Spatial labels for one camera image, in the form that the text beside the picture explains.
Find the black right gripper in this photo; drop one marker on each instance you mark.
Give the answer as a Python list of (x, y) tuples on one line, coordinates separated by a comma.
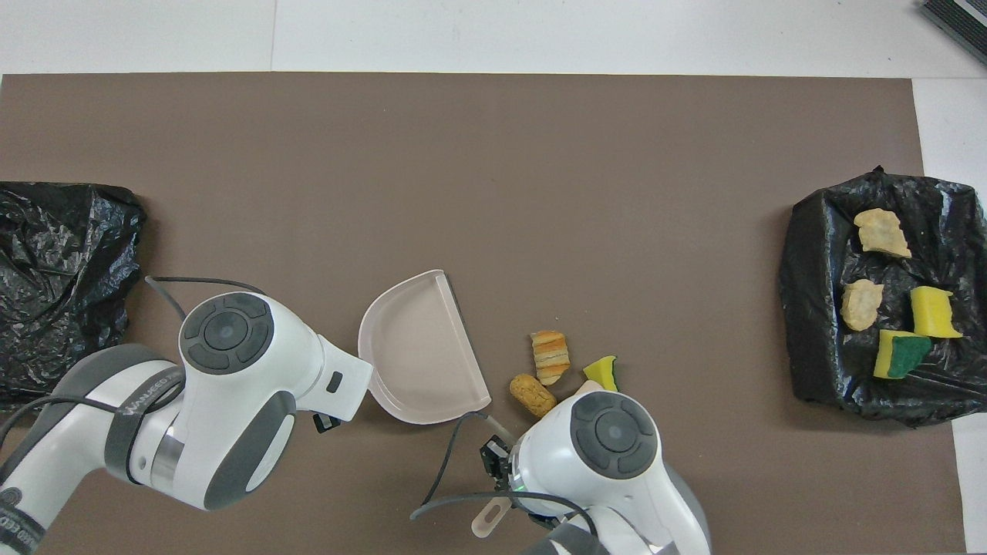
[(497, 459)]

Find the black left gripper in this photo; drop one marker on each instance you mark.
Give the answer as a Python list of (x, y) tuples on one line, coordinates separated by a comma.
[(325, 423)]

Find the beige plastic dustpan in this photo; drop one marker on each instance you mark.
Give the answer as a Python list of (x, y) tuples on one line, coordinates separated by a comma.
[(420, 347)]

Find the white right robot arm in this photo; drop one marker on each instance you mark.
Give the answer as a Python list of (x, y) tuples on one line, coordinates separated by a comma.
[(609, 447)]

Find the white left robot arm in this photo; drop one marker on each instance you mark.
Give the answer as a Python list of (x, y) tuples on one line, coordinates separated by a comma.
[(231, 385)]

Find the black bag lined bin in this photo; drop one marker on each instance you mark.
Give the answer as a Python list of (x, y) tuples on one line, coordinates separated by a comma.
[(817, 308), (54, 270)]

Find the brown croquette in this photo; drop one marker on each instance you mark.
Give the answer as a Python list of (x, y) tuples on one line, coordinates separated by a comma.
[(532, 395)]

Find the striped bread roll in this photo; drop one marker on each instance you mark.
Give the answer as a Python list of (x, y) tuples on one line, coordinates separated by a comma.
[(861, 304), (550, 358)]

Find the small yellow sponge piece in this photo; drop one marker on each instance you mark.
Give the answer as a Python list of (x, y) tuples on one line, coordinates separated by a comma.
[(603, 374)]

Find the brown table mat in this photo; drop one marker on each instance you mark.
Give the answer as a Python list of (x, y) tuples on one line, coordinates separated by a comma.
[(540, 154)]

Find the yellow and green sponge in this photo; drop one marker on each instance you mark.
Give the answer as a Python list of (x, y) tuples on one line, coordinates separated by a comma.
[(898, 354)]

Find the pale crumpled pastry piece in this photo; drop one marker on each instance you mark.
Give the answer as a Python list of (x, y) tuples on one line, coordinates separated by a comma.
[(881, 233)]

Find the grey ribbed device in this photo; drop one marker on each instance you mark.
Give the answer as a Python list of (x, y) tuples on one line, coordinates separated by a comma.
[(964, 19)]

